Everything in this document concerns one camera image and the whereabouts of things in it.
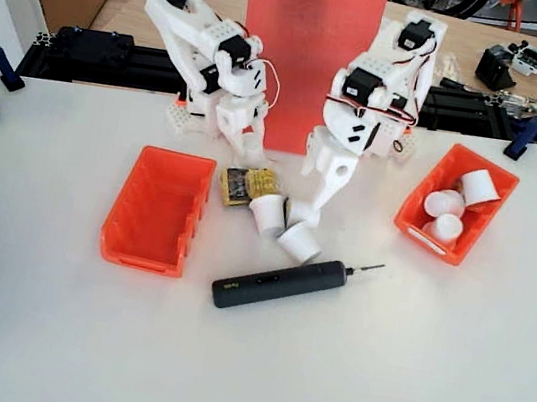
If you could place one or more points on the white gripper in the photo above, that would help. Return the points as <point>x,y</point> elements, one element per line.
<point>233,124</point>
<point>336,171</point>

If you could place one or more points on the blue lid coffee pod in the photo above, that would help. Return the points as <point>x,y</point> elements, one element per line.
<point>303,215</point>

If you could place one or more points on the yellow and black packet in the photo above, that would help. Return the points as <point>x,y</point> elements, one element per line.
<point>251,183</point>

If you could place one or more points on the orange plastic bin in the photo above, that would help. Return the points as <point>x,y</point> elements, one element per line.
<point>157,204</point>

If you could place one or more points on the orange bin with white label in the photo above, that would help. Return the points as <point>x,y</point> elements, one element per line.
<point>476,232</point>

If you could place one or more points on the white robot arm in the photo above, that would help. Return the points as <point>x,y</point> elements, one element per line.
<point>389,37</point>
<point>175,10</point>

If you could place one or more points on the dark grey electric screwdriver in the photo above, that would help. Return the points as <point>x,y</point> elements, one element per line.
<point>266,284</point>

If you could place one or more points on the red foam sheet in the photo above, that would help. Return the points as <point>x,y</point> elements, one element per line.
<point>312,41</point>

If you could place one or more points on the black printed part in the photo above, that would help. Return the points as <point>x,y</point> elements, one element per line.
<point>492,70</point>

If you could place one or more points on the silver metal clamp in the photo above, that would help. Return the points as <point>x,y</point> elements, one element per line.
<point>515,104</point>

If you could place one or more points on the white device with circuit board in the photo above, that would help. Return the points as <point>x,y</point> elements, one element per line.
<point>532,61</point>

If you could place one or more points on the orange stand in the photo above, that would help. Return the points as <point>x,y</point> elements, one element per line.
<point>517,10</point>

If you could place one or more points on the black aluminium rail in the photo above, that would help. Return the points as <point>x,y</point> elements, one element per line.
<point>483,119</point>

